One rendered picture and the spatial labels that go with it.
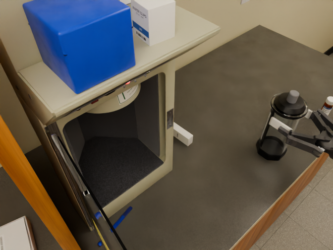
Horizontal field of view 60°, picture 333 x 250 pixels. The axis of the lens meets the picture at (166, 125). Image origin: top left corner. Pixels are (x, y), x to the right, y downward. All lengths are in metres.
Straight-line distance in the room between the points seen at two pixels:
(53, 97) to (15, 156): 0.10
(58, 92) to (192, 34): 0.24
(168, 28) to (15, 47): 0.23
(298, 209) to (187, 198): 1.31
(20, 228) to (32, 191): 0.44
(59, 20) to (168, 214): 0.68
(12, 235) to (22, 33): 0.62
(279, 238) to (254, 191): 1.05
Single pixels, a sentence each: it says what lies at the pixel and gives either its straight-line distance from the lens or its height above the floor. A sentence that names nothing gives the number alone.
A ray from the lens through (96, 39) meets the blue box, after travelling 0.38.
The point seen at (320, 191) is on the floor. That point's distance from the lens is 2.29.
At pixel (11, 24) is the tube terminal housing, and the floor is 1.57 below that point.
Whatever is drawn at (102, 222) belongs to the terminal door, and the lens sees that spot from 0.42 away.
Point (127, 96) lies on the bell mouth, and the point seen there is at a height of 1.33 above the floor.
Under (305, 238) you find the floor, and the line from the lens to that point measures 2.07.
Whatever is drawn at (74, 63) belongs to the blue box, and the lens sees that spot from 0.37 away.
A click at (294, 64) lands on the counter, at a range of 1.55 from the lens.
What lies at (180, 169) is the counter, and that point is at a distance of 0.99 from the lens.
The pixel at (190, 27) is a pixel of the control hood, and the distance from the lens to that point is 0.53.
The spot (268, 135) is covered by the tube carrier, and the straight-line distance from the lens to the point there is 1.00.
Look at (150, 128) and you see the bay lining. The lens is 0.86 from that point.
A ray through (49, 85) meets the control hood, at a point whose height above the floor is 1.51.
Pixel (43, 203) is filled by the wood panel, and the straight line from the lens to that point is 0.54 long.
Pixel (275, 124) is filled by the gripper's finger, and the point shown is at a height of 1.12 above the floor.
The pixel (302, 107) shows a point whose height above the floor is 1.18.
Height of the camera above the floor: 1.76
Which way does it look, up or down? 47 degrees down
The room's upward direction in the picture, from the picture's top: straight up
